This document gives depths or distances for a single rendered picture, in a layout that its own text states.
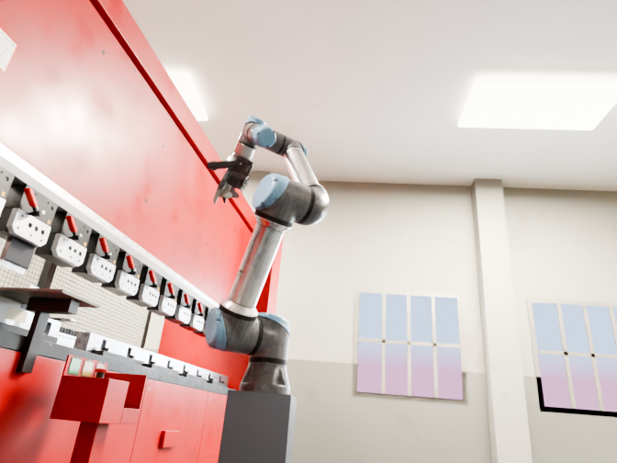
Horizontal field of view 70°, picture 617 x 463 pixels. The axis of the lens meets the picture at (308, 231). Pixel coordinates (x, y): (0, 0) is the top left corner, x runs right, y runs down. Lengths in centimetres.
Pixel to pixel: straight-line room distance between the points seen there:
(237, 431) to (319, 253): 390
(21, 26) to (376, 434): 419
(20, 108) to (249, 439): 123
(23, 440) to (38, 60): 119
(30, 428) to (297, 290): 367
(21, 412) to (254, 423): 68
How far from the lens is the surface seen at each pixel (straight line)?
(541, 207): 580
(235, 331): 130
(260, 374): 135
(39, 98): 178
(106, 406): 148
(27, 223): 168
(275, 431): 131
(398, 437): 477
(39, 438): 169
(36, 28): 184
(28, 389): 160
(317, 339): 482
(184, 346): 371
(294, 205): 125
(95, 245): 195
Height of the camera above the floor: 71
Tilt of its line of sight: 23 degrees up
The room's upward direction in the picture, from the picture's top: 5 degrees clockwise
